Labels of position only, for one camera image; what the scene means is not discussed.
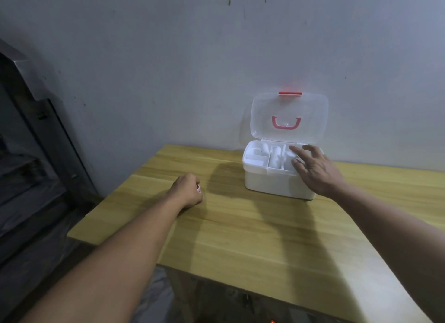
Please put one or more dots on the person's right hand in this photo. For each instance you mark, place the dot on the person's right hand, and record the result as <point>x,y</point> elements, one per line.
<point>318,175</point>

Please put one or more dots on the person's left hand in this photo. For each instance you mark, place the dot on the person's left hand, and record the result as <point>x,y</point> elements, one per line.
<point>184,190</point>

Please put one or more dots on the person's left fingers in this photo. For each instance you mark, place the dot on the person's left fingers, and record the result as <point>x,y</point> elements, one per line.
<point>199,196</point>

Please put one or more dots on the person's right thumb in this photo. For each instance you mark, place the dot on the person's right thumb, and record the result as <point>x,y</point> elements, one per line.
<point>297,166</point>

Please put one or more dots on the person's right forearm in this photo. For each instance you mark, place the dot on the person's right forearm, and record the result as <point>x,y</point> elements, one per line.
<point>393,242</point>

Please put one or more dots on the person's left forearm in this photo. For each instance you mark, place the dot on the person's left forearm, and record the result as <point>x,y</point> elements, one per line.
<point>104,260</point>

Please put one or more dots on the white bandage roll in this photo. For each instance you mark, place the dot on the white bandage roll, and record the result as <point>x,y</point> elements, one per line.
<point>275,156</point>

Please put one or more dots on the white plastic storage box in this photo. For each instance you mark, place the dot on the white plastic storage box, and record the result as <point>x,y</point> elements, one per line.
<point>274,183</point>

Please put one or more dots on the white divided tray insert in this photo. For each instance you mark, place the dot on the white divided tray insert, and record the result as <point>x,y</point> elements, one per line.
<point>259,157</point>

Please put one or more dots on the clear plastic box lid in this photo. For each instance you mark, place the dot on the clear plastic box lid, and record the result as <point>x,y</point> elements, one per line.
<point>288,116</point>

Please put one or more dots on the pink lid latch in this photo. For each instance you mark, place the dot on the pink lid latch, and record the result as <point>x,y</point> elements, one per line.
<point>290,94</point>

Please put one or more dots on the light wooden table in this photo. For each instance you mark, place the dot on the light wooden table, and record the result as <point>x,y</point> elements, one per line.
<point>264,242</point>

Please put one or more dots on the dark metal frame structure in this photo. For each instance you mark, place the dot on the dark metal frame structure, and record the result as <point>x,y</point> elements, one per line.
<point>34,152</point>

